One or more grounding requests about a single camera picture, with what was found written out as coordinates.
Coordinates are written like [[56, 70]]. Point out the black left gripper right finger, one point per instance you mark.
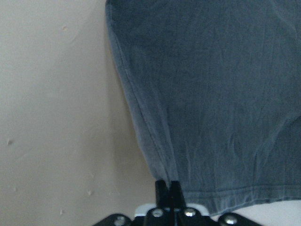
[[177, 197]]

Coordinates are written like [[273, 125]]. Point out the brown table mat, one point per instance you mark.
[[69, 154]]

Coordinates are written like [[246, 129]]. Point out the black printed t-shirt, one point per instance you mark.
[[214, 90]]

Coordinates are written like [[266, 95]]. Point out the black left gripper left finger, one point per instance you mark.
[[162, 195]]

